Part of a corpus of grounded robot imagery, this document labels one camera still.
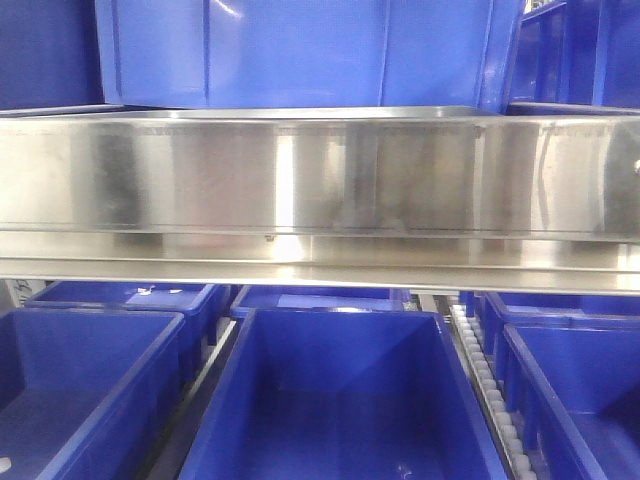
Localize silver steel tray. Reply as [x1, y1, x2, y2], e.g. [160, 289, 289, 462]
[115, 105, 497, 119]

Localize blue rear centre bin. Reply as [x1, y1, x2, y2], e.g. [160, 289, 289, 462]
[230, 285, 411, 320]

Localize blue bin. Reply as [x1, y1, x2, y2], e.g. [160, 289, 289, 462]
[1, 308, 185, 479]
[477, 292, 639, 355]
[25, 281, 231, 383]
[230, 285, 411, 320]
[180, 309, 506, 479]
[503, 321, 639, 479]

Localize blue rear left bin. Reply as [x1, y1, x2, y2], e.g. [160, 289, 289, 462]
[25, 281, 231, 383]

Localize blue lower centre bin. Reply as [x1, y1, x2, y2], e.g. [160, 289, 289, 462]
[180, 309, 506, 479]

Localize blue rear right bin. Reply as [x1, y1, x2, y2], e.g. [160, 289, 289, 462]
[477, 292, 639, 355]

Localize large blue upper crate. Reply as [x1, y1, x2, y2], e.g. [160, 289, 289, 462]
[95, 1, 524, 112]

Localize blue lower left bin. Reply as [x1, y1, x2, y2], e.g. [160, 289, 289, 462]
[1, 308, 185, 479]

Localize blue lower right bin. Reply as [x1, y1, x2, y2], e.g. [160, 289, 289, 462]
[503, 321, 639, 479]

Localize blue upper right crate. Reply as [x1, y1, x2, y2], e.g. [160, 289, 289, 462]
[509, 1, 639, 109]

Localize blue upper left crate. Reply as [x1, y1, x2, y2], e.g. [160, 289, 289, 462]
[1, 1, 104, 110]

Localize stainless steel shelf front rail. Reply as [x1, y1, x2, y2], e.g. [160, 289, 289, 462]
[1, 114, 639, 295]

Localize black steel divider rail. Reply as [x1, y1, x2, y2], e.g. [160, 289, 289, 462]
[138, 318, 240, 479]

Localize white roller track rail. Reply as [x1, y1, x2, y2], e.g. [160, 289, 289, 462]
[434, 295, 538, 480]

